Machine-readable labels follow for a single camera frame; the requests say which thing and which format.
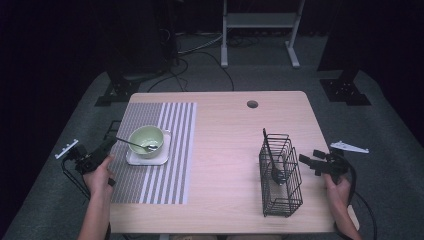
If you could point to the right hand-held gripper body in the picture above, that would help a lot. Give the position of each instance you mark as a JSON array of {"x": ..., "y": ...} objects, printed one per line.
[{"x": 335, "y": 165}]

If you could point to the black spoon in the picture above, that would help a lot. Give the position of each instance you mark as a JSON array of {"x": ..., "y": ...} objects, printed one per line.
[{"x": 278, "y": 175}]

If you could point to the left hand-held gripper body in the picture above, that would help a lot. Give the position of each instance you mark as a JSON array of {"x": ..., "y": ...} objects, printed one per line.
[{"x": 87, "y": 161}]

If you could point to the person's left hand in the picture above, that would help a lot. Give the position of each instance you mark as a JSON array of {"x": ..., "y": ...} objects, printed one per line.
[{"x": 98, "y": 181}]

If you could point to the light green bowl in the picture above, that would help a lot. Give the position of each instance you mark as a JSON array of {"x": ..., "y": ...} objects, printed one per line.
[{"x": 146, "y": 138}]

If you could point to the metal spoon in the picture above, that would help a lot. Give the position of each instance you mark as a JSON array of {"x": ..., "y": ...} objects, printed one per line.
[{"x": 133, "y": 143}]

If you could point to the striped woven placemat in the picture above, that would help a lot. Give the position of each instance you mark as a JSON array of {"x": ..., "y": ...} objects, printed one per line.
[{"x": 173, "y": 156}]

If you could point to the person's right hand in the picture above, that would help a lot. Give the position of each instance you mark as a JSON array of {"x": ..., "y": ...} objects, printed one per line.
[{"x": 338, "y": 191}]

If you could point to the black stand base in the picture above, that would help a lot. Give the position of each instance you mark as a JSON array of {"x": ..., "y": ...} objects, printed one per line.
[
  {"x": 116, "y": 91},
  {"x": 345, "y": 90}
]

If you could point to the white metal table frame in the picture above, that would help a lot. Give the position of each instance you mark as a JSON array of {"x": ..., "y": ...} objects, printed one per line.
[{"x": 260, "y": 20}]

